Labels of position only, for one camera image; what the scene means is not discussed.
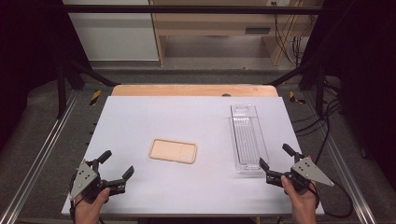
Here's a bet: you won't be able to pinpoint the person's left hand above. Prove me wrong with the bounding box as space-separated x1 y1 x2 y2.
74 187 111 224

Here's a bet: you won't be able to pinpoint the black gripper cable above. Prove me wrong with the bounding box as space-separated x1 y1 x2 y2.
309 180 355 219

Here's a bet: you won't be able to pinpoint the clear plastic tray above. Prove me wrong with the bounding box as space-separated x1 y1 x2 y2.
229 104 271 175

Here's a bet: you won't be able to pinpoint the white cabinet panel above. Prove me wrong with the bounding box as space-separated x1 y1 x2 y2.
62 0 161 63

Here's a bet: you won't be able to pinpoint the bundle of desk cables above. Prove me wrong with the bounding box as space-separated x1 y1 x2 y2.
271 1 314 67

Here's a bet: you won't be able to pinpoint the grey desk label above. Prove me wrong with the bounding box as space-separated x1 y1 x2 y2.
245 26 272 35

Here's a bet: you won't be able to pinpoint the yellow black tape marker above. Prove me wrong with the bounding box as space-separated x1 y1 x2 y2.
89 90 103 106
289 91 306 105

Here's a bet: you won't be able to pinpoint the aluminium floor rail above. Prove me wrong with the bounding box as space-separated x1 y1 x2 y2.
0 91 80 224
302 92 378 224

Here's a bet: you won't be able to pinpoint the black floor cables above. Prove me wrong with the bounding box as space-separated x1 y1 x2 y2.
292 76 344 164

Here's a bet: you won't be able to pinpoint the black curtain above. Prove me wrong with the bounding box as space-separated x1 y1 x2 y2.
0 0 92 153
300 0 396 190

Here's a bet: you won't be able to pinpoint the person's right hand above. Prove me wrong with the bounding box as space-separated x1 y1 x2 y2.
280 175 318 224

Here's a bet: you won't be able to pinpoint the wooden desk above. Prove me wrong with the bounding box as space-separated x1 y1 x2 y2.
148 0 321 68

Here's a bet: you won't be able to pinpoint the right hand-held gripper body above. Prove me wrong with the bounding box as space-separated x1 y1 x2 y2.
265 152 335 191

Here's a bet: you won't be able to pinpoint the beige phone case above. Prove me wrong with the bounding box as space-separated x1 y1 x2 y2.
148 138 198 165

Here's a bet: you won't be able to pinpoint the white table sheet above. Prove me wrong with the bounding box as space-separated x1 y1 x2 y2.
61 95 325 217

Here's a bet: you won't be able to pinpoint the black frame strut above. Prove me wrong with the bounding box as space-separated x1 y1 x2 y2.
266 59 326 117
56 59 121 119

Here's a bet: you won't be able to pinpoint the black horizontal frame bar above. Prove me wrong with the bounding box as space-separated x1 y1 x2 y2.
60 4 326 16

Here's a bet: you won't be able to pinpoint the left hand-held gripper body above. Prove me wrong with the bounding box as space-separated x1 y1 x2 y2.
68 158 127 203

